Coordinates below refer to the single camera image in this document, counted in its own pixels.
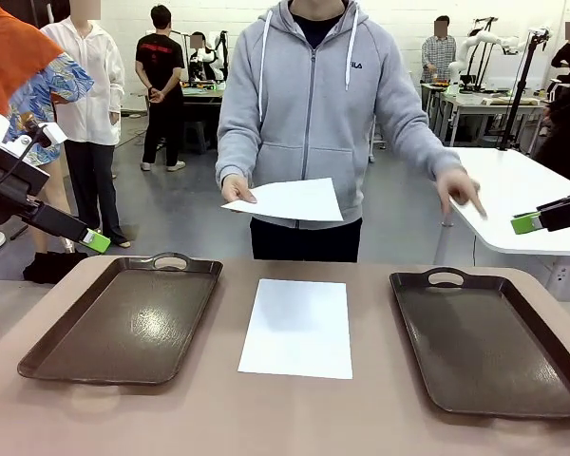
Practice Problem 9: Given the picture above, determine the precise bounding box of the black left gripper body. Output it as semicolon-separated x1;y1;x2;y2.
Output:
0;184;34;227

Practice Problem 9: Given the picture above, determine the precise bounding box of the white A4 paper sheet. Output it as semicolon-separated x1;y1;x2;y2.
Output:
220;177;345;223

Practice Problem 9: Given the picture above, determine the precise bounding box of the right forearm in grey sleeve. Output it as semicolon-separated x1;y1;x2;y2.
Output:
216;135;260;186

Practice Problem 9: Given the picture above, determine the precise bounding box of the left forearm in grey sleeve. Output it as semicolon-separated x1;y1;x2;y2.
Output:
384;111;466;181

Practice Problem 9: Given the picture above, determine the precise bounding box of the person's left hand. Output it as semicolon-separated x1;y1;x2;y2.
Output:
435;166;489;221

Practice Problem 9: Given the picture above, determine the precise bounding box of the person's right hand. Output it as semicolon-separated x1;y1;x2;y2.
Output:
220;175;259;206

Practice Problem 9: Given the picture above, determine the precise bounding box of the white rounded table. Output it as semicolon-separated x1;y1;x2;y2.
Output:
439;145;570;267

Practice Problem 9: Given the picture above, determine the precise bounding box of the white socket box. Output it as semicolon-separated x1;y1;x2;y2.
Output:
553;264;570;301

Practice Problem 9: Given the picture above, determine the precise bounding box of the person in black clothes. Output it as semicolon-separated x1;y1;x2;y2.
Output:
534;21;570;186

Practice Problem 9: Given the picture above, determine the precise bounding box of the brown plastic serving tray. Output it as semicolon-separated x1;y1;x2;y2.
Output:
17;251;224;387
389;267;570;420

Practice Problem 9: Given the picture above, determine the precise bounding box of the black tripod pole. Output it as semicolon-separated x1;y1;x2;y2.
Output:
497;27;550;152

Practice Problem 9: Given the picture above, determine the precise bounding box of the long grey background table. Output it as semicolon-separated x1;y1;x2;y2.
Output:
422;83;564;146

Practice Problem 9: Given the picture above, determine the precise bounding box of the grey plastic stool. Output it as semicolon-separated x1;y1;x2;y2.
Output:
182;121;211;154

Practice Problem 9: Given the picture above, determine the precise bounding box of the man in black T-shirt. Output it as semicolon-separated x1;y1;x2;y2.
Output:
135;4;187;172

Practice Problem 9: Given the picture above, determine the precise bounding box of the grey background work table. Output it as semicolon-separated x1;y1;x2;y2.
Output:
182;80;229;143

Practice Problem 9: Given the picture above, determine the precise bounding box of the person in plaid shirt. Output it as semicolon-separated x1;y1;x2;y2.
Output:
420;15;458;113

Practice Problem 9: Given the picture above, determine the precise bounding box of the seated person in dark clothes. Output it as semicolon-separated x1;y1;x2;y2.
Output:
188;30;211;82

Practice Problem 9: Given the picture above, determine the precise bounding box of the white and black background robot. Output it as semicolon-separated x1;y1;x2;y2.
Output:
203;28;230;82

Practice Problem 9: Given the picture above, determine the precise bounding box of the person in grey hoodie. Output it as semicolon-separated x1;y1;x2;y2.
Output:
215;0;466;263

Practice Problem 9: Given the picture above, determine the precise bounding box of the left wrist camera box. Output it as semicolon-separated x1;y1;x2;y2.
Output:
0;142;52;199

